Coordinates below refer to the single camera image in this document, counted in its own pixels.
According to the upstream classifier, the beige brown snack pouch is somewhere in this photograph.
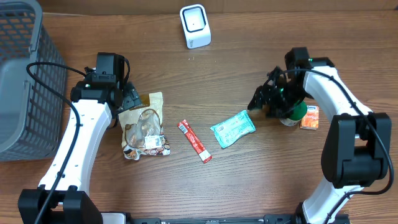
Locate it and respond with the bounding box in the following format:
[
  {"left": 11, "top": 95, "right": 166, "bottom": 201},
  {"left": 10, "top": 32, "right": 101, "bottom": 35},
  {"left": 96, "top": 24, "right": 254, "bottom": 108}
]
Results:
[{"left": 119, "top": 92, "right": 171, "bottom": 161}]

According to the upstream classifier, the teal tissue pack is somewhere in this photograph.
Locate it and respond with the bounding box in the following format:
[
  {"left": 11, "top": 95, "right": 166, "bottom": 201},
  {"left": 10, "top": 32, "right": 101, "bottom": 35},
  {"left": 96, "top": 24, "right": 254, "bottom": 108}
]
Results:
[{"left": 210, "top": 110, "right": 256, "bottom": 149}]

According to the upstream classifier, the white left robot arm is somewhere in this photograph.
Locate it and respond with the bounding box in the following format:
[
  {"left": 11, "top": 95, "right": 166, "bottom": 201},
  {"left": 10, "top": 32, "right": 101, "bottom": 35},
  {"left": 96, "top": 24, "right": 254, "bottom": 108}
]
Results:
[{"left": 17, "top": 52, "right": 139, "bottom": 224}]

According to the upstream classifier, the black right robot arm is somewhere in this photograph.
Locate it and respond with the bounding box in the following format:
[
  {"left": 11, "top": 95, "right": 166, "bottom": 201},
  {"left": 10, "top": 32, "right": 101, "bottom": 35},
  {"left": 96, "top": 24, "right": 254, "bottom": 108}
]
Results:
[{"left": 248, "top": 47, "right": 394, "bottom": 223}]

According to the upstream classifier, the green lid jar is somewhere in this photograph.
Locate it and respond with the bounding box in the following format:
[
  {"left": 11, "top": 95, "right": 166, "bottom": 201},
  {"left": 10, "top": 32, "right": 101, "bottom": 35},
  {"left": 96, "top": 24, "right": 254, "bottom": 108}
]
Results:
[{"left": 280, "top": 101, "right": 307, "bottom": 126}]

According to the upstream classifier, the red white snack packet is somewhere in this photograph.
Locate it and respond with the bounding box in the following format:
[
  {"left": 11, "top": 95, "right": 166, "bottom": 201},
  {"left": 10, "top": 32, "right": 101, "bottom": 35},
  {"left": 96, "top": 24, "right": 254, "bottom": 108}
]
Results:
[{"left": 178, "top": 119, "right": 213, "bottom": 164}]

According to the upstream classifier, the white barcode scanner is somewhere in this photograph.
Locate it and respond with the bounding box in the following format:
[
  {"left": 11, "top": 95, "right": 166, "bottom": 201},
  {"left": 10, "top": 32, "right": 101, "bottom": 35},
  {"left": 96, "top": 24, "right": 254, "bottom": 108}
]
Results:
[{"left": 179, "top": 4, "right": 211, "bottom": 49}]

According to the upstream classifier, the orange Kleenex tissue pack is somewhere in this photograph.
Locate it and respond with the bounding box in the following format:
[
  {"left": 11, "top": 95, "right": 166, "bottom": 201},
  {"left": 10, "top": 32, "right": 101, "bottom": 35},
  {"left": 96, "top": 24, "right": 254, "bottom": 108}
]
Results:
[{"left": 300, "top": 105, "right": 319, "bottom": 130}]

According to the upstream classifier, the grey plastic mesh basket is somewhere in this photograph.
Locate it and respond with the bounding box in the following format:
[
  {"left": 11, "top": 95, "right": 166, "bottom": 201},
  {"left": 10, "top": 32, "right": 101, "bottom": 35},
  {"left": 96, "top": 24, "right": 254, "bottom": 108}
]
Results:
[{"left": 1, "top": 0, "right": 67, "bottom": 161}]

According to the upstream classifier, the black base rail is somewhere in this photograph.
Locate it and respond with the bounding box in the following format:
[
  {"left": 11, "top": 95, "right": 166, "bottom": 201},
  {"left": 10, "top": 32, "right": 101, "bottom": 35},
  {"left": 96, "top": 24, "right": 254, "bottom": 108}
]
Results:
[{"left": 102, "top": 212, "right": 351, "bottom": 224}]

